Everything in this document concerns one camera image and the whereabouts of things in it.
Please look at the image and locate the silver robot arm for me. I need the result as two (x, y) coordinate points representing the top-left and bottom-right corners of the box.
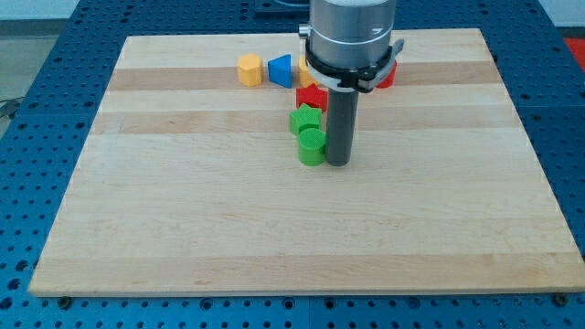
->
(299, 0), (397, 69)

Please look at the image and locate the yellow block behind arm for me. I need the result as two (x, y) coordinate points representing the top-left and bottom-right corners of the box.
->
(298, 55), (318, 88)

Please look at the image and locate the green cylinder block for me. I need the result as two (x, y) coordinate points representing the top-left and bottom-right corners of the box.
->
(298, 128), (326, 166)

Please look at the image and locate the green star block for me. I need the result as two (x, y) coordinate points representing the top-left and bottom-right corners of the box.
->
(289, 103), (322, 135)

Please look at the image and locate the red star block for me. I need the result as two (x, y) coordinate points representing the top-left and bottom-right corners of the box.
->
(296, 84), (328, 112)

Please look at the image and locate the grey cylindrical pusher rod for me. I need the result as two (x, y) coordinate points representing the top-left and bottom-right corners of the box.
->
(325, 90), (358, 166)

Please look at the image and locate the blue triangular block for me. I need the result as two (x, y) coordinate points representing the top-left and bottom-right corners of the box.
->
(268, 54), (293, 89)

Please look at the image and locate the light wooden board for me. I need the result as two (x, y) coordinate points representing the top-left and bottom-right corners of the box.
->
(29, 28), (584, 297)

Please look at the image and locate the yellow hexagon block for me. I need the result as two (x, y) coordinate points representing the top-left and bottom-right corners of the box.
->
(237, 53), (263, 87)

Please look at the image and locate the red cylinder block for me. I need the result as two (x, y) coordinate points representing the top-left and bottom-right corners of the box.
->
(377, 61), (398, 89)

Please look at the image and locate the black and white mounting bracket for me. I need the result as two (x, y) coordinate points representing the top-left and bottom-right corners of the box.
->
(305, 38), (404, 93)

